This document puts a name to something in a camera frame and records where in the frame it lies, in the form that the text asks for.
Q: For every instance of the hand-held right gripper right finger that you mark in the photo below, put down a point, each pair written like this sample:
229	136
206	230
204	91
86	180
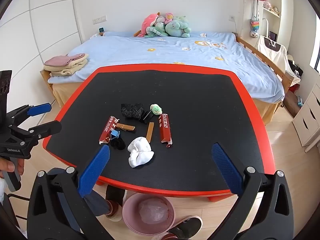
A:
226	167

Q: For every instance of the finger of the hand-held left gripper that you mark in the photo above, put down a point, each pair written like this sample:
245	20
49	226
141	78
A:
45	128
38	109

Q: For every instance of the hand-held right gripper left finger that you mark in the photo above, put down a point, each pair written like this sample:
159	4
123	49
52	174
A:
95	170

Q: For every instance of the plain black sock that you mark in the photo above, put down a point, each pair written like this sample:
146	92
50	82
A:
117	143

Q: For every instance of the blue binder clip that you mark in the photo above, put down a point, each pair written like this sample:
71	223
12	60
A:
115	133

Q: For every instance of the red paper box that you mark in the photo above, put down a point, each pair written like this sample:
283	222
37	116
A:
165	127
108	128

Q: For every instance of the pink plastic bin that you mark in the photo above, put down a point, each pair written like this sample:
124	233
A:
130	215

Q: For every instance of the wooden clothespin half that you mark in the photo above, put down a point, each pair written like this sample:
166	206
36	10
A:
150	132

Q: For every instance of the black patterned sock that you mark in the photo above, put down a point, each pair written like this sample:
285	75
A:
132	111

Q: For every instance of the green and white sock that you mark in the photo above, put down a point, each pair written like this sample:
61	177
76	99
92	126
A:
156	109

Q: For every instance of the person's left hand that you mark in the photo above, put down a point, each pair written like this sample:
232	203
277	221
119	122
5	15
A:
8	166

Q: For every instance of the brown slipper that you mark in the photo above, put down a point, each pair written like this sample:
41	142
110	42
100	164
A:
113	212
185	228

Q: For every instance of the folded beige blanket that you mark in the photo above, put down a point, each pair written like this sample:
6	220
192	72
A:
67	70

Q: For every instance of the folded pink towel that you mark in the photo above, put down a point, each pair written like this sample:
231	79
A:
62	60

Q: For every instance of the red table with black top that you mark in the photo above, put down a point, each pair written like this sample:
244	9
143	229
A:
200	105

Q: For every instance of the clear plastic bag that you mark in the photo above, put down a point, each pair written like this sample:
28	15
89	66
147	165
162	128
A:
153	210

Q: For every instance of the wooden bed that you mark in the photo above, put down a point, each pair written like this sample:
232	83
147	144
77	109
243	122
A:
270	110

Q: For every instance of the black binder clip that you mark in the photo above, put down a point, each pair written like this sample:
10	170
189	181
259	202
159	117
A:
146	117

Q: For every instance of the black chair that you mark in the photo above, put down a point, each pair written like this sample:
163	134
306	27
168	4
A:
17	196

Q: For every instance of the white wardrobe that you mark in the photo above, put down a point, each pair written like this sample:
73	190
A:
50	17

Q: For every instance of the brown bag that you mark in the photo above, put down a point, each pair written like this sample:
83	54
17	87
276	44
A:
291	101

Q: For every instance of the white drawer cabinet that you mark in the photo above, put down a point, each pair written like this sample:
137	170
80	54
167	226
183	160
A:
307	122

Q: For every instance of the black bag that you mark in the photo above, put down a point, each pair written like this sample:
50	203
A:
294	67

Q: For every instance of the white tote bag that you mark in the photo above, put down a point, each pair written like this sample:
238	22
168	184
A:
273	52

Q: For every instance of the light blue bedsheet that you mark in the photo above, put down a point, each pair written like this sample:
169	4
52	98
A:
150	43

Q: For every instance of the striped green plush toy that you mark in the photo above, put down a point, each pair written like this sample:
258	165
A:
157	30

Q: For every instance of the rainbow bubble bag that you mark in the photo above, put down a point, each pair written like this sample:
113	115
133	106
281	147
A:
255	25

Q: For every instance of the white curved stand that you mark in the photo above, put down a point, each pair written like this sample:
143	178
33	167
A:
266	27

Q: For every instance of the window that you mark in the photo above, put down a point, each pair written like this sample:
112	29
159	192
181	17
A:
315	50

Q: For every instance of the white shelf unit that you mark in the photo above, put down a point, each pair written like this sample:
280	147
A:
272	17

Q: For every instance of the pink flower plush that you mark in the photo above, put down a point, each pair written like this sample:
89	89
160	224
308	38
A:
168	17

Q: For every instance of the small beige shelf plush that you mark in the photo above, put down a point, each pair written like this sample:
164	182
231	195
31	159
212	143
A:
275	10

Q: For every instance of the small pink shelf plush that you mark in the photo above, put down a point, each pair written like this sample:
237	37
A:
267	5

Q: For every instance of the dark picture frame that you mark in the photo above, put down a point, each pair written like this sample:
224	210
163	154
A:
272	35

